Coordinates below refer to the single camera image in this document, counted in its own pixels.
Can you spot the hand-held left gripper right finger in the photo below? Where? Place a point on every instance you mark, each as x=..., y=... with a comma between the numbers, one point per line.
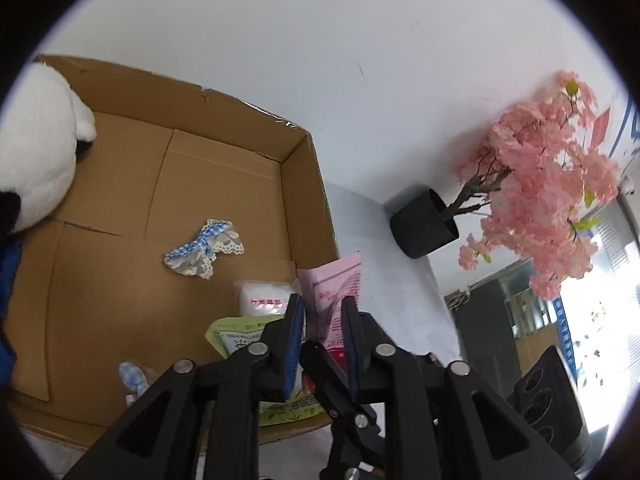
x=352, y=350

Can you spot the dark glass door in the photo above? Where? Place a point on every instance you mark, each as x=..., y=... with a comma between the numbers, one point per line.
x=480, y=330

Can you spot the red wall paper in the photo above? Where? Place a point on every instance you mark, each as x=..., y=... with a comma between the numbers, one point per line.
x=601, y=125

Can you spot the black plant pot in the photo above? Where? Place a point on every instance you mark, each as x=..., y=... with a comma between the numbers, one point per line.
x=420, y=225

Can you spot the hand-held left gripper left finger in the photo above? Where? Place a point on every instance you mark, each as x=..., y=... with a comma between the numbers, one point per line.
x=295, y=345

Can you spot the panda plush toy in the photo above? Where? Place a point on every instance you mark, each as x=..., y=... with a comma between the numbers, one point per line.
x=35, y=150

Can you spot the blue gingham lace bow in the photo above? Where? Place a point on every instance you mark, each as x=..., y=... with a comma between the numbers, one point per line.
x=200, y=252

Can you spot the pink packet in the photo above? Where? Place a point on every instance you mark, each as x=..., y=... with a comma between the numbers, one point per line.
x=330, y=285

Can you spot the light green leaf-print packet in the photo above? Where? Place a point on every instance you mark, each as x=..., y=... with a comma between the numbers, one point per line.
x=235, y=332

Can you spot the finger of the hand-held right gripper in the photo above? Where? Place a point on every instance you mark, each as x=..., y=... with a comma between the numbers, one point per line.
x=325, y=375

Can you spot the pink artificial blossom tree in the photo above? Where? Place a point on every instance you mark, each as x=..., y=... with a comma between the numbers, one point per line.
x=540, y=185

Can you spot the small blue checkered bow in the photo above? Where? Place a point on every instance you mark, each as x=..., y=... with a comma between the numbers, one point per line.
x=131, y=375

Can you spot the clear red-print plastic bag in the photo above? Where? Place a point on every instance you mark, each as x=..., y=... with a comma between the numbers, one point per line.
x=260, y=297

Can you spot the brown cardboard box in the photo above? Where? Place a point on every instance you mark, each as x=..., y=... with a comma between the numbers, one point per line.
x=125, y=185

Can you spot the blue cloth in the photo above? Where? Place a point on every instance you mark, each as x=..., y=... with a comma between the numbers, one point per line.
x=7, y=310

